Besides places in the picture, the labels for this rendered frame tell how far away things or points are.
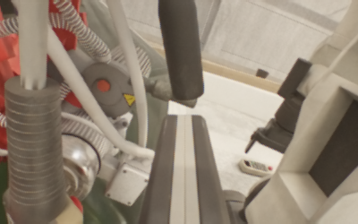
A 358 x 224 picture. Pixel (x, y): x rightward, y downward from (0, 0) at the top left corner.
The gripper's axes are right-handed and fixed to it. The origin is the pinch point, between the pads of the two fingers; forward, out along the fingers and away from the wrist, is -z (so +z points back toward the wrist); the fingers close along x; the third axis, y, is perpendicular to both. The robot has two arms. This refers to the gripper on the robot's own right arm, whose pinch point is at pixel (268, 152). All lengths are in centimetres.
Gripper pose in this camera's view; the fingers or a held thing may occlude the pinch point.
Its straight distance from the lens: 63.5
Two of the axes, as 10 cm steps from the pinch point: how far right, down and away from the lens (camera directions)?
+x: -9.0, -4.1, 1.3
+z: 2.8, -8.0, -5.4
